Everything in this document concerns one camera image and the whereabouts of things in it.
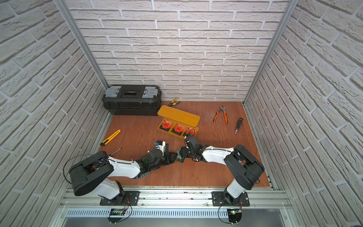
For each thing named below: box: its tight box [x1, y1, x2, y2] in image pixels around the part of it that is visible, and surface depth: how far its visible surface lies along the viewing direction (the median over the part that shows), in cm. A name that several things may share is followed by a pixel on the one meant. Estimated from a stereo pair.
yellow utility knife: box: [99, 129, 121, 146], surface depth 99 cm
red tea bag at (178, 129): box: [171, 123, 186, 136], surface depth 102 cm
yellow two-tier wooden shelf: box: [157, 104, 201, 140], surface depth 99 cm
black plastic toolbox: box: [101, 84, 162, 116], surface depth 102 cm
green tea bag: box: [175, 147, 182, 160], surface depth 93 cm
